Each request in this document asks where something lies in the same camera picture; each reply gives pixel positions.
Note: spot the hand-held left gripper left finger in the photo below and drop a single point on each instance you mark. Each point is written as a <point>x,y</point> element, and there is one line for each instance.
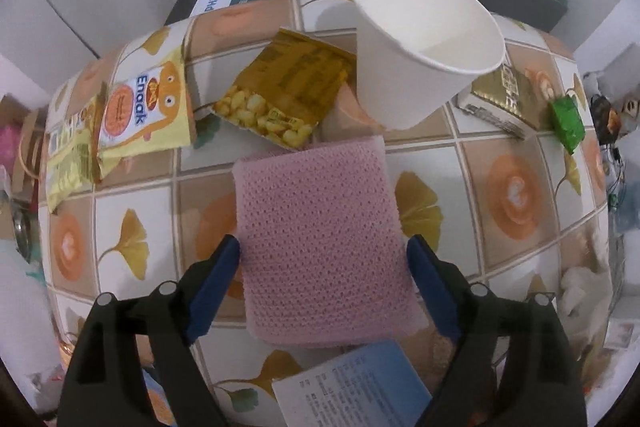
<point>215,287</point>

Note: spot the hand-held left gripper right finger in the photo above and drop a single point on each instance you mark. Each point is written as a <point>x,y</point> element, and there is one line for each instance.
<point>432,292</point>

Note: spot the pink knitted cloth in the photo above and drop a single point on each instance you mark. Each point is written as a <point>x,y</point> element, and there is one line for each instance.
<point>320,232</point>

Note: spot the blue white printed box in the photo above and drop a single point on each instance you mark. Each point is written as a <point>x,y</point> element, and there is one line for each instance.
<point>350,387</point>

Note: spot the white crumpled tissue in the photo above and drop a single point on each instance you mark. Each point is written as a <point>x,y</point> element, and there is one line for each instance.
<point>582,287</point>

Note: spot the yellow cartoon snack packet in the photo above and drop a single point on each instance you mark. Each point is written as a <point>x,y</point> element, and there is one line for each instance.
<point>145,107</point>

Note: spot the pale yellow snack packet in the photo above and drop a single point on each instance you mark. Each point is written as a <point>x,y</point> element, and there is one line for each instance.
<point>67,162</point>

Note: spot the gold and white pastry box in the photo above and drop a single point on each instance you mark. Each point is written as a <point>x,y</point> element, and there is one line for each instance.
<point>505,92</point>

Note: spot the green foil packet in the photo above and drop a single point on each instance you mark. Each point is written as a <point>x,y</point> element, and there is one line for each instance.
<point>567,122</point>

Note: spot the white paper cup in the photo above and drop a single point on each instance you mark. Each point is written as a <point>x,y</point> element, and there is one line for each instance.
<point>400,72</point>

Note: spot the golden corn snack packet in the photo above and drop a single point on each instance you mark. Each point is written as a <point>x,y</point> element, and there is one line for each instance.
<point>290,77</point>

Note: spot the brown cardboard box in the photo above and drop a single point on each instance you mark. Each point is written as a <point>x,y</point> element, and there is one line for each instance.
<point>30,132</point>

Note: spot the pink crumpled plastic bag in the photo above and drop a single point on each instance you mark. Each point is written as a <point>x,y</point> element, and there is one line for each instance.
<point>7,147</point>

